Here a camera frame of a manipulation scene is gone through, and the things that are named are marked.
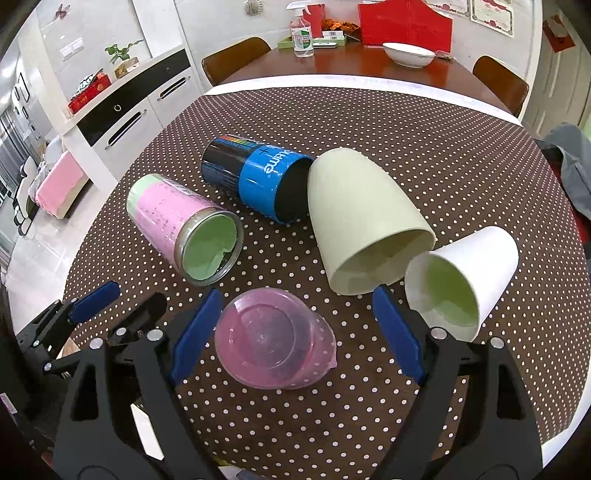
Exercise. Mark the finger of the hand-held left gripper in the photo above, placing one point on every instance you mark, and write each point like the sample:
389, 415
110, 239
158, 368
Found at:
94, 300
143, 314

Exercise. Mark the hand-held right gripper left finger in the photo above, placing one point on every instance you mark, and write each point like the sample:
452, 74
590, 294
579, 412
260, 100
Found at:
196, 334

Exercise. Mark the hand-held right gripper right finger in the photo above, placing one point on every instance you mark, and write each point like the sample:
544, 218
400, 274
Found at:
398, 337

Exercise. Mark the pink plastic cup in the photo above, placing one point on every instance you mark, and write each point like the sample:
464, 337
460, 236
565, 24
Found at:
272, 337

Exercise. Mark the pink and green glass cup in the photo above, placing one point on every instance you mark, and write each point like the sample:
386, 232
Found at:
161, 212

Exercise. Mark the white paper cup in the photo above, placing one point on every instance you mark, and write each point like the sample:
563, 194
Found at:
480, 258

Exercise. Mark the pale green cup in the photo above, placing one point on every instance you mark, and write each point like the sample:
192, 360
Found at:
360, 198

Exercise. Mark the blue and black cup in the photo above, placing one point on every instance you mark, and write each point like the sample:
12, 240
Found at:
258, 170

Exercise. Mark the pink sofa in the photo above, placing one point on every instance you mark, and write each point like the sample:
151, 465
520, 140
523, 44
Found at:
60, 184

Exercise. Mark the white and black cabinet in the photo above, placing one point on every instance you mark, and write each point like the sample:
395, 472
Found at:
134, 101

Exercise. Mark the red box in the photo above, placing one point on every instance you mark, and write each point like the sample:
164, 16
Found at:
87, 94

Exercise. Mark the grey cloth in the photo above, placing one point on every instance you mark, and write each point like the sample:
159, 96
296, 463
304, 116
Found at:
570, 166

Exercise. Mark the potted plant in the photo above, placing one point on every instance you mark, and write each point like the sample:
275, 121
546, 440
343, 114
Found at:
122, 55

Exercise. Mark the wooden dining table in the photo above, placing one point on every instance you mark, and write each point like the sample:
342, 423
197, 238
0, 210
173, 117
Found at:
351, 69

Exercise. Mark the brown chair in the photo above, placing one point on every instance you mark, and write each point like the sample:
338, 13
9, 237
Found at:
501, 81
235, 57

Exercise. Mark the white bowl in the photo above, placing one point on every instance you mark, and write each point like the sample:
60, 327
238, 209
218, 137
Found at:
408, 54

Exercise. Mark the green tray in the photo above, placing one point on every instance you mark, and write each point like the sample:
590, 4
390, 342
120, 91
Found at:
286, 44

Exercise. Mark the clear spray bottle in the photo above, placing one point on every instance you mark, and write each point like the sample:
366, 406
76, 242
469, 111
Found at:
302, 39

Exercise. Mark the orange snack bag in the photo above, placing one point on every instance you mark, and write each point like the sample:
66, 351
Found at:
341, 24

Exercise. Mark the framed certificate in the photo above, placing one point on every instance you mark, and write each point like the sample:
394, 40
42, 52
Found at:
491, 16

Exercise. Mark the white light switch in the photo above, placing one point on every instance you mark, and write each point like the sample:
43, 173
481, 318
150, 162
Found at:
72, 48

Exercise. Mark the pink butterfly wall decoration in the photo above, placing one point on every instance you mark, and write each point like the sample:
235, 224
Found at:
62, 10

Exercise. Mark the red wall decoration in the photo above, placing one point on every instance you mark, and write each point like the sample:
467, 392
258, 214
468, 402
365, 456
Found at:
558, 32

